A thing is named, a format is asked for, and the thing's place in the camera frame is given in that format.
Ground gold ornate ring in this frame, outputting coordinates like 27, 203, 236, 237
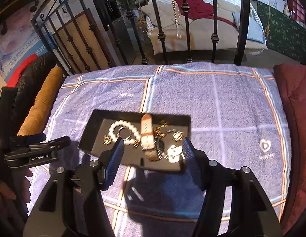
153, 121, 170, 139

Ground black jewelry tray box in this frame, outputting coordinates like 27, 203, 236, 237
78, 110, 184, 173

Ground person's left hand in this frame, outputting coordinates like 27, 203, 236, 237
0, 169, 33, 218

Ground mustard yellow cushion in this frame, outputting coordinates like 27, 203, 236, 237
17, 66, 63, 136

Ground black leather cushion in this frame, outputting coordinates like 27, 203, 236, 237
11, 53, 56, 134

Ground white earring card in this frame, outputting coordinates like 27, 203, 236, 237
166, 144, 185, 163

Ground gold flower brooch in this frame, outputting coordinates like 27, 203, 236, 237
104, 135, 112, 146

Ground gold charm earring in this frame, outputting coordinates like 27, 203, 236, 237
172, 131, 184, 142

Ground purple plaid bed sheet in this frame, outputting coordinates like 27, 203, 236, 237
44, 62, 291, 236

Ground wooden door panel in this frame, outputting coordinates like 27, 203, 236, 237
51, 9, 116, 73

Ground maroon pillow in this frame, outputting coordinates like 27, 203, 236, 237
273, 63, 306, 236

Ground light blue pillow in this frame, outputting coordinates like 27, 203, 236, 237
232, 12, 266, 43

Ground green patterned tablecloth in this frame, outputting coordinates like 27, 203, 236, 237
256, 2, 306, 65

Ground beige sofa with red throw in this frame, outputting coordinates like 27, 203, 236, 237
142, 0, 267, 55

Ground red cubby shelf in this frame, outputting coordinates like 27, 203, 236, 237
287, 0, 306, 29

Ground white pearl bracelet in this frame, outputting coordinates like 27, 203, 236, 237
107, 119, 142, 146

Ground beige strap wristwatch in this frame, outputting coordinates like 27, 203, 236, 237
140, 114, 165, 162

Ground black iron bed frame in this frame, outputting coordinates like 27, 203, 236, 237
31, 0, 250, 74

